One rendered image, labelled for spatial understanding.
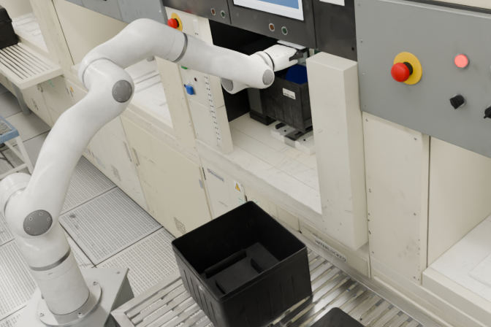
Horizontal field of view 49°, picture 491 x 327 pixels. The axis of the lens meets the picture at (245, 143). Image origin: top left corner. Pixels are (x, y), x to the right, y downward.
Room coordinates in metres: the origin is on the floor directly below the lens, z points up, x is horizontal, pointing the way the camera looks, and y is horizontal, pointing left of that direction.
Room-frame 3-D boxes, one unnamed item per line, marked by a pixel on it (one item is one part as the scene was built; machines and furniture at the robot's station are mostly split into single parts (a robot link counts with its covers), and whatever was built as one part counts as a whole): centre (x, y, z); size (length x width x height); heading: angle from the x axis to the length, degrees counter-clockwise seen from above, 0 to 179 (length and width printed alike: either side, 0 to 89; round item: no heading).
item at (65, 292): (1.20, 0.60, 0.85); 0.19 x 0.19 x 0.18
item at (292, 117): (1.72, -0.23, 1.09); 0.24 x 0.20 x 0.32; 32
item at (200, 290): (1.13, 0.07, 0.85); 0.28 x 0.28 x 0.17; 27
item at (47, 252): (1.23, 0.61, 1.07); 0.19 x 0.12 x 0.24; 30
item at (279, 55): (1.65, -0.15, 1.22); 0.11 x 0.10 x 0.07; 126
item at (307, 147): (1.73, -0.24, 0.89); 0.22 x 0.21 x 0.04; 123
